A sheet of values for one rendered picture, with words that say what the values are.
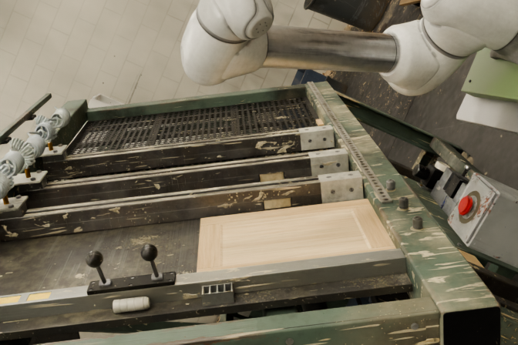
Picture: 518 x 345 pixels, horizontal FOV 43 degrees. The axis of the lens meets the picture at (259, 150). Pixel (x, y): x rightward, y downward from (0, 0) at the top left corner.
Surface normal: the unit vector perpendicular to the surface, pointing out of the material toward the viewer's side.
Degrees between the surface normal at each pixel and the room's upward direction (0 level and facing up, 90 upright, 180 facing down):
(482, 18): 92
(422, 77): 115
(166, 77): 90
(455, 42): 91
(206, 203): 90
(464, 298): 59
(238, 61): 126
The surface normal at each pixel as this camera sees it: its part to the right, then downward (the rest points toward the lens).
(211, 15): -0.64, 0.31
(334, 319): -0.11, -0.95
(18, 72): 0.12, 0.14
